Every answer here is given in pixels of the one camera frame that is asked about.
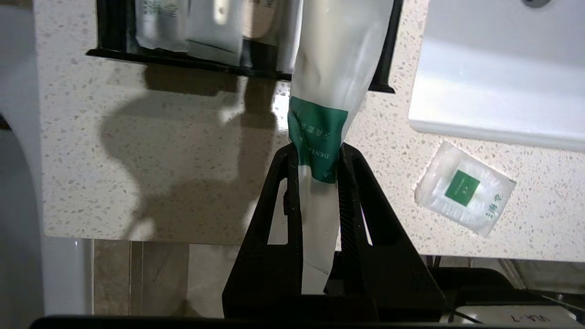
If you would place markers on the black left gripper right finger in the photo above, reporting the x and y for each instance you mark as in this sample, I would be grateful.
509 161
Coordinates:
388 260

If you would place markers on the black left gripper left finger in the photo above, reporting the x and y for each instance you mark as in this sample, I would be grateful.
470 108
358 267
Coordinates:
269 256

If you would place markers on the square clear packet green label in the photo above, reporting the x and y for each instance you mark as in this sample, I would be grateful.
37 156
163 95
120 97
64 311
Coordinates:
466 189

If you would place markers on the long clear toothbrush packet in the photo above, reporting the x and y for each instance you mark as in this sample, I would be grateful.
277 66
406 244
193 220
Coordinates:
338 55

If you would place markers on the black drawer of amenity box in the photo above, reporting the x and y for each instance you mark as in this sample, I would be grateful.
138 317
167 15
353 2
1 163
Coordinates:
114 27

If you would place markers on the white robot chassis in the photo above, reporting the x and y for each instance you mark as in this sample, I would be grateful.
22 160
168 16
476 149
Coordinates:
516 314

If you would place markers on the white ceramic sink basin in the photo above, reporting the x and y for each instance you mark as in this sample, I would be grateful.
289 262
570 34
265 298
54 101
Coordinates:
502 68

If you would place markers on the long beige sachet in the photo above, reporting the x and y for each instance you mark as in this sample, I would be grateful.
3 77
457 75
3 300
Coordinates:
215 36

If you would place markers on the long white sachet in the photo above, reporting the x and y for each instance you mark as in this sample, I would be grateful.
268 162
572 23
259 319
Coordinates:
160 27

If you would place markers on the chrome drain stopper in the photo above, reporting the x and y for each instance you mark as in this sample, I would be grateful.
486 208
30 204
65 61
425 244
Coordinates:
537 2

